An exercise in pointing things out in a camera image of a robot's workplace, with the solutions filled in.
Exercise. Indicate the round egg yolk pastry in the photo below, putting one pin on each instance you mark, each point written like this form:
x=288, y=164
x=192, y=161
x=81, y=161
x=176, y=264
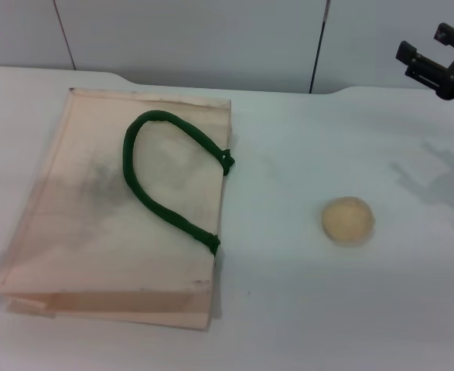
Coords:
x=348, y=221

